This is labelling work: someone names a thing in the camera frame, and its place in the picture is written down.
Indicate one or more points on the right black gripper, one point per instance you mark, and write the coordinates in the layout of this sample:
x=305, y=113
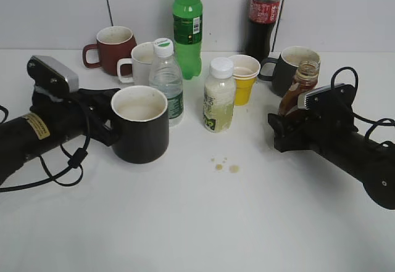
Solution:
x=304, y=129

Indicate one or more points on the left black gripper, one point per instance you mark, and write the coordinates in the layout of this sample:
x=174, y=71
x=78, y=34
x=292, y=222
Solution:
x=85, y=112

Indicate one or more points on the black mug white interior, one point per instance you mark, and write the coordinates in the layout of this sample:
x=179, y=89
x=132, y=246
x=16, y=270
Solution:
x=141, y=123

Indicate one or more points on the brown Nescafe coffee bottle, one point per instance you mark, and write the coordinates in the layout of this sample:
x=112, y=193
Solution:
x=305, y=79

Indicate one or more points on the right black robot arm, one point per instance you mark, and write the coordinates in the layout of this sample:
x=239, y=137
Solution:
x=369, y=162

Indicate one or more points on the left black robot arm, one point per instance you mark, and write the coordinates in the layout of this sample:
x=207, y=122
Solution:
x=23, y=139

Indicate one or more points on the yellow paper cup stack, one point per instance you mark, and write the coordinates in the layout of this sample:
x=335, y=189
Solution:
x=246, y=70

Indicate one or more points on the dark red mug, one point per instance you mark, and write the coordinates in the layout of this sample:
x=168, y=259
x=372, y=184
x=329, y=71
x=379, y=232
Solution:
x=112, y=43

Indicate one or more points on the clear water bottle green label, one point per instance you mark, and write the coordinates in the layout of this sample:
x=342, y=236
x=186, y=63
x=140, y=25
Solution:
x=165, y=75

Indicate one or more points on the dark grey mug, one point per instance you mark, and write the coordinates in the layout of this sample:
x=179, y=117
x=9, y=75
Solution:
x=285, y=67

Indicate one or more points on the white-capped juice bottle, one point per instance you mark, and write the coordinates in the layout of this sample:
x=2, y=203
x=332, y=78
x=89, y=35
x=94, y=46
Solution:
x=219, y=95

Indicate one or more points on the green soda bottle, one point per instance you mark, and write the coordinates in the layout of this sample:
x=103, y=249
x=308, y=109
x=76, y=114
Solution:
x=187, y=33

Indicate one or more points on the cola bottle red label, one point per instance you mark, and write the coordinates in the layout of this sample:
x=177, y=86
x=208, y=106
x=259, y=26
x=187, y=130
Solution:
x=262, y=16

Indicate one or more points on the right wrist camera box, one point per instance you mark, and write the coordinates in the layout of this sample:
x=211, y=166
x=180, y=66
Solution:
x=318, y=98

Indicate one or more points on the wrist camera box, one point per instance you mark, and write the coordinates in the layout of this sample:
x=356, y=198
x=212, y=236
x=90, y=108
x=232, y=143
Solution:
x=52, y=75
x=318, y=98

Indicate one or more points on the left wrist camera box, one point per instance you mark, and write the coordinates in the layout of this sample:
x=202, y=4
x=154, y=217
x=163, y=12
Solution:
x=52, y=75

